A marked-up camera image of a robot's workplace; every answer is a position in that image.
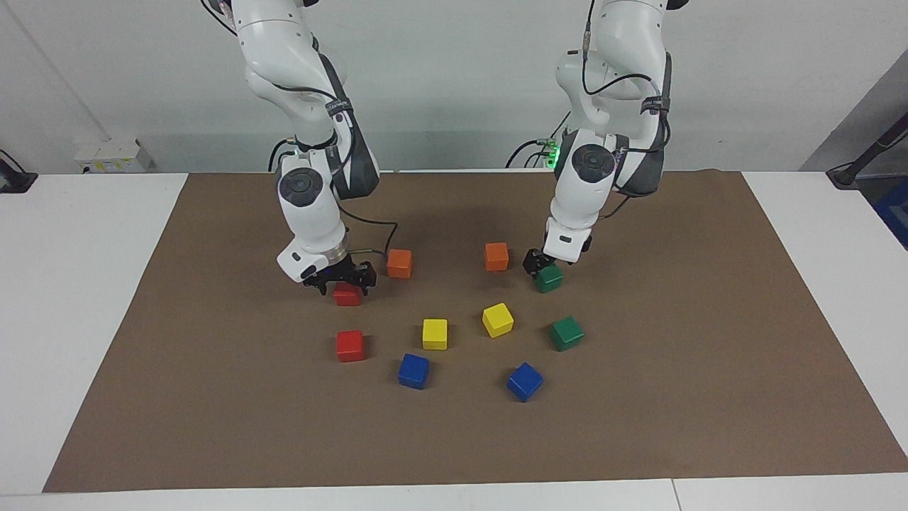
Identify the green wooden cube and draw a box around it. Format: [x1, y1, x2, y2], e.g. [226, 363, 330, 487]
[534, 264, 565, 295]
[550, 316, 586, 353]

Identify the blue wooden cube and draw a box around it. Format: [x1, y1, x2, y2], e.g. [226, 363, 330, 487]
[506, 362, 545, 403]
[397, 353, 431, 390]

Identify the brown paper table mat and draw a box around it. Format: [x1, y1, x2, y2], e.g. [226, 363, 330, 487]
[43, 169, 908, 493]

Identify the white power strip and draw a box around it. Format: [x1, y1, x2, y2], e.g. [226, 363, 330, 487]
[74, 138, 153, 175]

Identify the black slanted stand pole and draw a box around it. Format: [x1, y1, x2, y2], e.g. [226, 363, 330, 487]
[826, 112, 908, 189]

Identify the blue box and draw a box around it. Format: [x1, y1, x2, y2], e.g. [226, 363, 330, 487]
[871, 176, 908, 251]

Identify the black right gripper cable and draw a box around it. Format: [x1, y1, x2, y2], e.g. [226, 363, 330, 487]
[201, 0, 399, 258]

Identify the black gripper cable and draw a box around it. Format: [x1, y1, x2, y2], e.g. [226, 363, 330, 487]
[580, 0, 672, 222]
[201, 0, 399, 258]

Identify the black base cable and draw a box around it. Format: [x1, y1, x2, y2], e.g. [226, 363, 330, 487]
[505, 111, 572, 169]
[268, 138, 296, 172]

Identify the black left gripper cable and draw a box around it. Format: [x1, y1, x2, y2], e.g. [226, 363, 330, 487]
[580, 0, 672, 222]

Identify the black camera stand base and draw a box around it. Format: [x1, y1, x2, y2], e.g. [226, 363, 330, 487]
[0, 149, 38, 194]

